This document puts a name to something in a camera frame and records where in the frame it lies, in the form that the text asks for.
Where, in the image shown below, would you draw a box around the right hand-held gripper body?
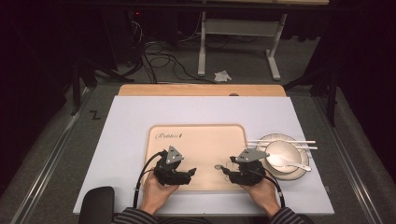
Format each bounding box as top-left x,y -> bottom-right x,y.
232,148 -> 270,187

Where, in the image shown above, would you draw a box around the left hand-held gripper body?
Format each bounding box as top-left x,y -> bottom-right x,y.
153,145 -> 187,187

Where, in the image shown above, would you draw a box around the beige tray with rabbit print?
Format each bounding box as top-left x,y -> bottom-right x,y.
144,124 -> 248,191

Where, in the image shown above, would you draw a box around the white ceramic spoon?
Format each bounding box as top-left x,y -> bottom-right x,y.
266,153 -> 312,173

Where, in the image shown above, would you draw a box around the white ceramic bowl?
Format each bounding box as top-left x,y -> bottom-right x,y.
264,140 -> 303,175

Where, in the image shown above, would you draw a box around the white ribbed plate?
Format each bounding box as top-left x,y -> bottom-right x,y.
255,133 -> 310,181

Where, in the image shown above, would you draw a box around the person's left hand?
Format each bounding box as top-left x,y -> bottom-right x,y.
139,172 -> 180,216

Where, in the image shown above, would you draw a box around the person's right hand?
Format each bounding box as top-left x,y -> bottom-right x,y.
241,180 -> 281,217

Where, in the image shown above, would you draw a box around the black chair backrest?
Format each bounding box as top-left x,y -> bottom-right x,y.
78,186 -> 116,224

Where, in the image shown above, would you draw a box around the light wooden table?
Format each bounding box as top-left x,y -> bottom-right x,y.
118,83 -> 288,97

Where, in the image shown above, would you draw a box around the crumpled white paper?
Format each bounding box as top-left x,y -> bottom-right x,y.
214,70 -> 233,83

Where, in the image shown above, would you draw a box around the black metal stand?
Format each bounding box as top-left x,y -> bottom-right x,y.
70,59 -> 134,116
283,66 -> 340,127

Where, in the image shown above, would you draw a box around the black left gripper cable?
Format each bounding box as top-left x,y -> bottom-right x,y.
133,150 -> 165,209

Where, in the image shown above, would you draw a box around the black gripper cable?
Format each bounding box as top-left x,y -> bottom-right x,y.
248,169 -> 286,209
133,150 -> 165,209

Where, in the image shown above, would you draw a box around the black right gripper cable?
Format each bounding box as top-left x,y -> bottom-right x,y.
248,169 -> 286,209

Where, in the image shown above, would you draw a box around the metal floor rail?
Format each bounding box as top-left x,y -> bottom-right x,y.
10,88 -> 94,224
312,96 -> 387,224

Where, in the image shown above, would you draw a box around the black floor cables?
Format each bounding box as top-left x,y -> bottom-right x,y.
129,18 -> 218,85

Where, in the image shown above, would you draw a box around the white metal desk frame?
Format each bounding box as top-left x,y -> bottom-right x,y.
197,0 -> 331,81

